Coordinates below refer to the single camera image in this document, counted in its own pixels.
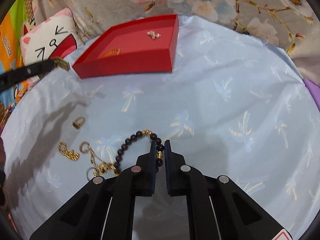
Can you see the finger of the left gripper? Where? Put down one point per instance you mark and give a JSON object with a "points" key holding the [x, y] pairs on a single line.
{"points": [[13, 77]]}

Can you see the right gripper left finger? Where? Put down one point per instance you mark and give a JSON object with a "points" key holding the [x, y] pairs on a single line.
{"points": [[103, 208]]}

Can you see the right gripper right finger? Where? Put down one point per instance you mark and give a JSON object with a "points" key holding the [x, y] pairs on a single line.
{"points": [[217, 208]]}

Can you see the gold hoop chain earring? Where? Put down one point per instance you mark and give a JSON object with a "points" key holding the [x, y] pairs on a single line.
{"points": [[98, 166]]}

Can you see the gold woven cuff bangle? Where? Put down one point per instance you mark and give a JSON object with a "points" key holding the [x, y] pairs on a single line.
{"points": [[111, 52]]}

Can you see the person left hand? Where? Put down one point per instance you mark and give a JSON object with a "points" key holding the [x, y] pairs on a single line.
{"points": [[2, 173]]}

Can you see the colourful cartoon fabric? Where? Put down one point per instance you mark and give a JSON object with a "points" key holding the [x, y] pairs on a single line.
{"points": [[14, 26]]}

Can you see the white cat face pillow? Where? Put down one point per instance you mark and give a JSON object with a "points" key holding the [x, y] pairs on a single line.
{"points": [[54, 37]]}

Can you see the light blue palm bedsheet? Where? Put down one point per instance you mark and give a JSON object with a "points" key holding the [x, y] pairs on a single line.
{"points": [[233, 105]]}

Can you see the red cardboard tray box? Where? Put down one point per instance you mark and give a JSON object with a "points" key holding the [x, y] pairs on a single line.
{"points": [[147, 45]]}

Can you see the purple mat edge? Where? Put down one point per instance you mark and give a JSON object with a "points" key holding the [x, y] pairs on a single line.
{"points": [[314, 91]]}

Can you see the grey floral fleece blanket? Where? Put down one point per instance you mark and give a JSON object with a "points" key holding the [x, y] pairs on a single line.
{"points": [[289, 24]]}

